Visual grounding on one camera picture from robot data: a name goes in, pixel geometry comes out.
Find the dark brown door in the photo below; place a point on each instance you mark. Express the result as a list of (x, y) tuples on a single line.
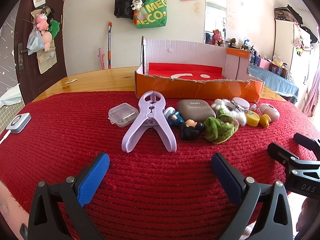
[(25, 85)]

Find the small wooden tag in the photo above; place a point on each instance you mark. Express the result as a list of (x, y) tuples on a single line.
[(70, 81)]

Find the small clear plastic box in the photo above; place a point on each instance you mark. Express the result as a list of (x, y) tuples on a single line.
[(122, 115)]

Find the pink plush toys on door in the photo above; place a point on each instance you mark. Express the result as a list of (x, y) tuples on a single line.
[(47, 61)]

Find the row of bottles and ornaments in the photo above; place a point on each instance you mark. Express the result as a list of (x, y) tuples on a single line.
[(265, 61)]

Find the yellow round container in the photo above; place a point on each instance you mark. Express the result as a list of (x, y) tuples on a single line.
[(252, 118)]

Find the red tassel charm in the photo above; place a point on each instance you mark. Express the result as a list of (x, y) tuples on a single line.
[(135, 15)]

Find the white fluffy bunny hair clip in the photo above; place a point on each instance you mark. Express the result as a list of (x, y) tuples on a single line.
[(235, 115)]

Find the pink pig plush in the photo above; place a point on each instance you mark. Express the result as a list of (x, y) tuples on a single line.
[(42, 21)]

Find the white square charger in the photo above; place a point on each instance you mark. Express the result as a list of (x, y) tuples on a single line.
[(18, 122)]

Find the pink rounded device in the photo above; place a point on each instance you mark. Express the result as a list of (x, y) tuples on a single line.
[(270, 112)]

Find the small yellow duck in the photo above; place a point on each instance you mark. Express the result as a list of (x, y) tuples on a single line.
[(265, 120)]

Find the side table with blue cloth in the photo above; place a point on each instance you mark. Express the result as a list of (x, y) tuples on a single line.
[(275, 80)]

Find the white plastic bag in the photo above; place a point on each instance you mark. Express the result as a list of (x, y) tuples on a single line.
[(10, 96)]

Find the pink rabbit plush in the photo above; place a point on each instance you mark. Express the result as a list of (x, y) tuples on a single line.
[(217, 37)]

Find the lavender plastic clamp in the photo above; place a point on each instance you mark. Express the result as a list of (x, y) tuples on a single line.
[(137, 131)]

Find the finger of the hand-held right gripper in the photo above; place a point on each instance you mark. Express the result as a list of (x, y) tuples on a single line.
[(282, 153), (307, 142)]

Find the wall mirror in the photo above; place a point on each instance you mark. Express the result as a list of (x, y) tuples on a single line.
[(215, 10)]

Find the pink curtain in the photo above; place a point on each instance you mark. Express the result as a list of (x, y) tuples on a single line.
[(312, 95)]

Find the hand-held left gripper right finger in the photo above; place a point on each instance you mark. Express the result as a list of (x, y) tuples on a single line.
[(225, 177)]

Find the green tote bag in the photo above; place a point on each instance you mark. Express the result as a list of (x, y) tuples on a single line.
[(152, 15)]

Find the orange cardboard box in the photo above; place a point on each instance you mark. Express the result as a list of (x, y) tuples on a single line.
[(200, 90)]

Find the leopard print bag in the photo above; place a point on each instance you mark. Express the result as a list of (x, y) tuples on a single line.
[(285, 13)]

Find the pink plastic pole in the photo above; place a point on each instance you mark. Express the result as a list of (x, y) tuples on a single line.
[(101, 60)]

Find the red knitted mat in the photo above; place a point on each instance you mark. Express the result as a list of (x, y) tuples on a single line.
[(160, 170)]

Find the clear plastic bag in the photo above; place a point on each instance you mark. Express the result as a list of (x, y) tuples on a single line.
[(35, 42)]

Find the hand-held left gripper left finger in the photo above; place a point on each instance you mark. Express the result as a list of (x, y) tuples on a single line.
[(93, 177)]

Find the white wardrobe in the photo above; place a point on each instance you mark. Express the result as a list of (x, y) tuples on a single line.
[(282, 42)]

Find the hanging plush charm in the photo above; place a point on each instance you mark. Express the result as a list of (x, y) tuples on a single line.
[(301, 47)]

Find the round jar with pink lid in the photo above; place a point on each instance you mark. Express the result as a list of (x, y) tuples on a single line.
[(241, 103)]

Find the grey eyeshadow case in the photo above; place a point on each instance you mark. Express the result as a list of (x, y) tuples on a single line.
[(195, 110)]

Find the green plush toy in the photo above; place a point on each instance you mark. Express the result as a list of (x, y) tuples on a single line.
[(54, 27), (217, 130)]

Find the black backpack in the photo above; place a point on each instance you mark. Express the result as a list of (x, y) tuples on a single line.
[(123, 5)]

